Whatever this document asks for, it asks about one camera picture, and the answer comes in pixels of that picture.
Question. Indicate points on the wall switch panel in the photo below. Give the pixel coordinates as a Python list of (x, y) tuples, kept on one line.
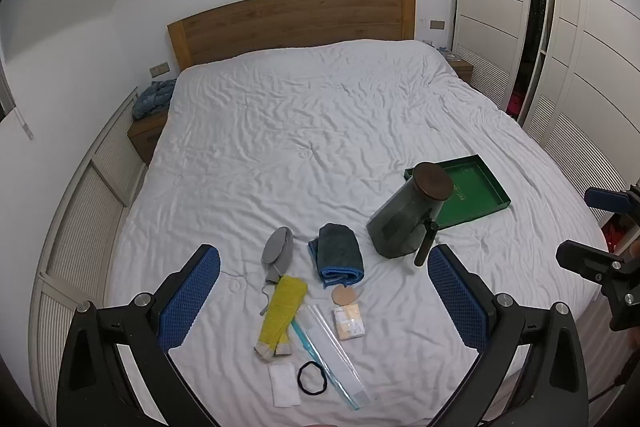
[(437, 24), (159, 69)]

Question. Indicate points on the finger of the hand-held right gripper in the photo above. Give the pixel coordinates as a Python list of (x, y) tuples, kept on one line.
[(580, 257), (602, 199)]

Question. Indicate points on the blue knitted cloth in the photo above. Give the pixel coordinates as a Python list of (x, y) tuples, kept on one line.
[(152, 99)]

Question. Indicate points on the wooden headboard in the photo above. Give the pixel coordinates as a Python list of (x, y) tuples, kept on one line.
[(300, 22)]

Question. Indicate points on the dark grey jug brown lid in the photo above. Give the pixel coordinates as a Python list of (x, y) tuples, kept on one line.
[(400, 222)]

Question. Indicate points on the wooden nightstand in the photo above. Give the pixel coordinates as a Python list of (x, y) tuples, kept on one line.
[(462, 68), (147, 137)]

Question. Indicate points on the white louvered panel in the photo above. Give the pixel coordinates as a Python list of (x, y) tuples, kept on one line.
[(90, 217)]

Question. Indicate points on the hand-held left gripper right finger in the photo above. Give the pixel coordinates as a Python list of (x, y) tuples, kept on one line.
[(457, 297)]

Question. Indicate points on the green tray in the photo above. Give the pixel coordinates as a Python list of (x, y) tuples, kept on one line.
[(475, 187)]

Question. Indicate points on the round beige powder puff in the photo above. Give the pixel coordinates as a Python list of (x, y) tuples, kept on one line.
[(344, 295)]

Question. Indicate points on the white paper packet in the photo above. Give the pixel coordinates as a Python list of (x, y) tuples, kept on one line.
[(284, 383)]

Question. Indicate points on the cotton pad packet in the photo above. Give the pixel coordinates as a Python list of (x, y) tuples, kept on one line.
[(348, 322)]

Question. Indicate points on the white wardrobe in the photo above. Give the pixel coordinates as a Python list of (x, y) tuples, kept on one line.
[(490, 7)]

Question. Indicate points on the white bed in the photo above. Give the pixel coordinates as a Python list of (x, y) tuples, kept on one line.
[(300, 132)]

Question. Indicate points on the yellow cloth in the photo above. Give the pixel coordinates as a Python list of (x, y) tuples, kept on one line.
[(282, 307)]

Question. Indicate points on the clear plastic pouch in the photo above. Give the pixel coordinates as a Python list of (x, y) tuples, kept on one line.
[(330, 347)]

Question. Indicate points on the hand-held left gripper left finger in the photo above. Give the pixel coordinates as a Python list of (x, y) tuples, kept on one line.
[(192, 297)]

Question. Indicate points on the pink item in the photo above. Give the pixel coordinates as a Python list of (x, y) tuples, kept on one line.
[(515, 104)]

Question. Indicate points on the grey blue towel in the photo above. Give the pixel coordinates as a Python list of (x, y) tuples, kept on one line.
[(337, 252)]

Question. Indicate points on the red object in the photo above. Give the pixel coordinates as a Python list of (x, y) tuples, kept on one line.
[(614, 234)]

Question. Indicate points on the grey eye mask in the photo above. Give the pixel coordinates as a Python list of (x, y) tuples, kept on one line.
[(277, 249)]

